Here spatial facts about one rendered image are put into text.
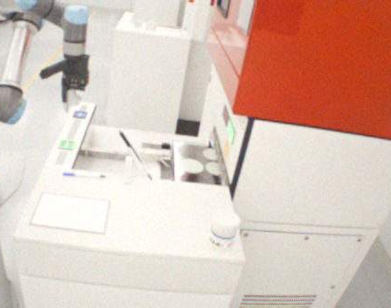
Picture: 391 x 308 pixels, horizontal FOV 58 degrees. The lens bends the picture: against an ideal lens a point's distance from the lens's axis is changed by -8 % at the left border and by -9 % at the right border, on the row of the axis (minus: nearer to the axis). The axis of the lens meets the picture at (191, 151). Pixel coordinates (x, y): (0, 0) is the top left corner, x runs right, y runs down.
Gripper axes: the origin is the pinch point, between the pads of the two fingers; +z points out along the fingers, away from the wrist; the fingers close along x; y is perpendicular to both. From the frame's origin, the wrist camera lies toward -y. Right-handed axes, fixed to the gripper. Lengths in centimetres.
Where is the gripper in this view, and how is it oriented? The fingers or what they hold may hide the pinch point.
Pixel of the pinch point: (65, 108)
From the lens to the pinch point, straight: 136.4
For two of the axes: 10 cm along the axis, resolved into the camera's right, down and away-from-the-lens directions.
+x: -0.6, -5.0, 8.6
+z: -1.7, 8.6, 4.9
